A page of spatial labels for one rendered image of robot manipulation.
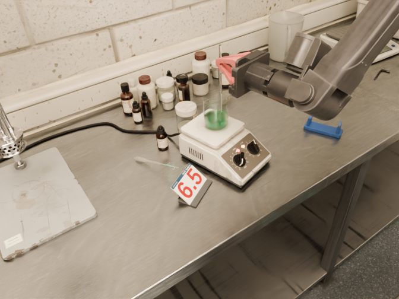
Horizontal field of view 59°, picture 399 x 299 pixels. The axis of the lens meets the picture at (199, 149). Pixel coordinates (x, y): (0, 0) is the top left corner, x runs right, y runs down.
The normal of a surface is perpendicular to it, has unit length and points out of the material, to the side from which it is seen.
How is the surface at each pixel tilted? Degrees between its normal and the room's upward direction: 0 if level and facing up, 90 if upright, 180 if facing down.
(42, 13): 90
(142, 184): 0
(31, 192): 0
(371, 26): 55
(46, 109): 90
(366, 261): 0
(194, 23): 90
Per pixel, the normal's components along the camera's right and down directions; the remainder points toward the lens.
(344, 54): -0.63, -0.29
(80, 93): 0.57, 0.50
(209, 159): -0.66, 0.50
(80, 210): -0.04, -0.77
